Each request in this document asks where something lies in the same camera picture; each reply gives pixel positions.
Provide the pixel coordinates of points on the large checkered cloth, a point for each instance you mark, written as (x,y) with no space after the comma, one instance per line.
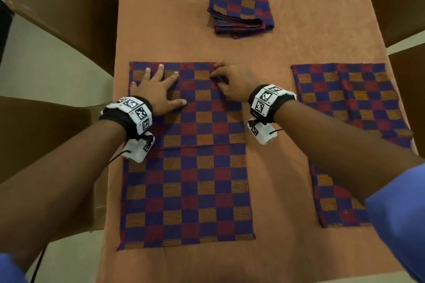
(199,173)

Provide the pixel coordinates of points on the blue sleeve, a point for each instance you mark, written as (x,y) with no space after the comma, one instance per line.
(398,219)
(10,269)

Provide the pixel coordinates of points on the person's left middle finger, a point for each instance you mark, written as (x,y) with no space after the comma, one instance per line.
(160,73)

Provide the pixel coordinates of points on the brown chair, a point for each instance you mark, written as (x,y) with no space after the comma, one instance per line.
(398,4)
(410,93)
(49,133)
(66,4)

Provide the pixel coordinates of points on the person's left thumb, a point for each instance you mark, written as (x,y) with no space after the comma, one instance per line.
(177,103)

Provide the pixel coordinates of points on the orange tablecloth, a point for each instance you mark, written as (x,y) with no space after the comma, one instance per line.
(298,27)

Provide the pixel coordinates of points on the person's right forearm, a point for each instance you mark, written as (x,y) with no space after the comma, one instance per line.
(338,150)

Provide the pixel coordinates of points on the person's left forearm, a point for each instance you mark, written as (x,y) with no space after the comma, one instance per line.
(59,180)

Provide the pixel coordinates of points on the person's right hand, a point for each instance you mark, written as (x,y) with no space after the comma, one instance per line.
(239,82)

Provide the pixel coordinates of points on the black marker wristband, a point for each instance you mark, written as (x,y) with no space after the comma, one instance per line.
(269,102)
(131,112)

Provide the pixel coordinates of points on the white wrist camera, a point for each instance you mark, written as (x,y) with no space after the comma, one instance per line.
(137,150)
(264,133)

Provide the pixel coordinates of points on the person's left hand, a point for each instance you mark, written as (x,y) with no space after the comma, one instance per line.
(156,93)

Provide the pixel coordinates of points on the folded checkered cloth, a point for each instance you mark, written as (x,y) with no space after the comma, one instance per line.
(240,10)

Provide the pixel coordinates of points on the person's right fingers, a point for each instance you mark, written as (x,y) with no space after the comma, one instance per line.
(220,75)

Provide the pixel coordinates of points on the person's left little finger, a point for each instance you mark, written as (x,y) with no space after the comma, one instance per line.
(135,87)

